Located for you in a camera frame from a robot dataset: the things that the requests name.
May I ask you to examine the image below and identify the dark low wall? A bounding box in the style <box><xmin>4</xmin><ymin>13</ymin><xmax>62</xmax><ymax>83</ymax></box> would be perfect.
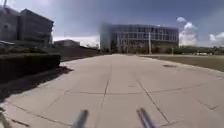
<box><xmin>46</xmin><ymin>45</ymin><xmax>103</xmax><ymax>63</ymax></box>

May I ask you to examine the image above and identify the pale pole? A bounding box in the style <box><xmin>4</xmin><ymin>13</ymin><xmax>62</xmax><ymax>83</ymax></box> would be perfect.
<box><xmin>147</xmin><ymin>31</ymin><xmax>152</xmax><ymax>55</ymax></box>

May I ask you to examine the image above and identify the manhole cover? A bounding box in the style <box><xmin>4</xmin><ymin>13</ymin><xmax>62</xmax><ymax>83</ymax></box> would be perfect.
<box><xmin>162</xmin><ymin>63</ymin><xmax>178</xmax><ymax>69</ymax></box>

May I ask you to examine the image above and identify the dark trimmed hedge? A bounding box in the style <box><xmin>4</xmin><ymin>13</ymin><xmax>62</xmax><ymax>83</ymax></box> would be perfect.
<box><xmin>0</xmin><ymin>53</ymin><xmax>62</xmax><ymax>83</ymax></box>

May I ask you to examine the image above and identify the dark blocky building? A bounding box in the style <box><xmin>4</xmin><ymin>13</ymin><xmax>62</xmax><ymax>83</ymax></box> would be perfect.
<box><xmin>0</xmin><ymin>5</ymin><xmax>55</xmax><ymax>48</ymax></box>

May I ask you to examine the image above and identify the grass field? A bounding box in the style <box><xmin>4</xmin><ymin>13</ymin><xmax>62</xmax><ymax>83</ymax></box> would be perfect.
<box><xmin>139</xmin><ymin>54</ymin><xmax>224</xmax><ymax>73</ymax></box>

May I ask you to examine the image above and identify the robot's own part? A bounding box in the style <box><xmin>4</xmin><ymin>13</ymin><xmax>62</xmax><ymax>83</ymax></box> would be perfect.
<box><xmin>71</xmin><ymin>109</ymin><xmax>90</xmax><ymax>128</ymax></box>
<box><xmin>135</xmin><ymin>107</ymin><xmax>156</xmax><ymax>128</ymax></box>

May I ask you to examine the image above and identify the pale concrete slab plaza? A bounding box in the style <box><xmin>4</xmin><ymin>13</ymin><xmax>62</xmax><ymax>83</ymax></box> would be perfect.
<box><xmin>0</xmin><ymin>53</ymin><xmax>224</xmax><ymax>128</ymax></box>

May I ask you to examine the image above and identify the row of trees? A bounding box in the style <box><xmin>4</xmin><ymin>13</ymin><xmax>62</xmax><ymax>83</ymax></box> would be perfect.
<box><xmin>151</xmin><ymin>44</ymin><xmax>224</xmax><ymax>56</ymax></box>

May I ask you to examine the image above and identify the low flat building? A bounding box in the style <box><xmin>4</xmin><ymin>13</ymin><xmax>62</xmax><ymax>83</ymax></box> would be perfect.
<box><xmin>53</xmin><ymin>39</ymin><xmax>81</xmax><ymax>48</ymax></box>

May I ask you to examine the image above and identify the large glass-fronted building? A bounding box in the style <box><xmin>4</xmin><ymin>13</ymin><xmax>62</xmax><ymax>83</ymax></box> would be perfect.
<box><xmin>99</xmin><ymin>22</ymin><xmax>180</xmax><ymax>54</ymax></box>

